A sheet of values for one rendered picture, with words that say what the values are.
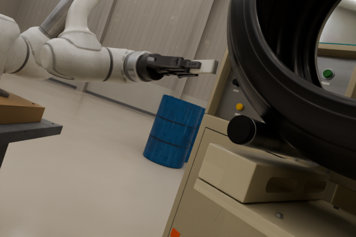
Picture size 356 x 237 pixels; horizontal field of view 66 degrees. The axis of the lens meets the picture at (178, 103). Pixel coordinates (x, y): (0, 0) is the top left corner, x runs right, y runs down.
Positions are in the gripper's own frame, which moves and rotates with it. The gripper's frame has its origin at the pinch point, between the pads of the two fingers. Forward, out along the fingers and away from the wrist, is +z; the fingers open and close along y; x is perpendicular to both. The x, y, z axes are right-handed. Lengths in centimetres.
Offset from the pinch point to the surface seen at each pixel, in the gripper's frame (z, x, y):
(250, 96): 18.8, 7.6, -8.8
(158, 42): -858, -324, 643
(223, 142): -25, 16, 51
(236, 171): 20.2, 19.1, -10.7
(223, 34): -656, -409, 803
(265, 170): 23.0, 18.1, -7.7
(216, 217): -21, 46, 51
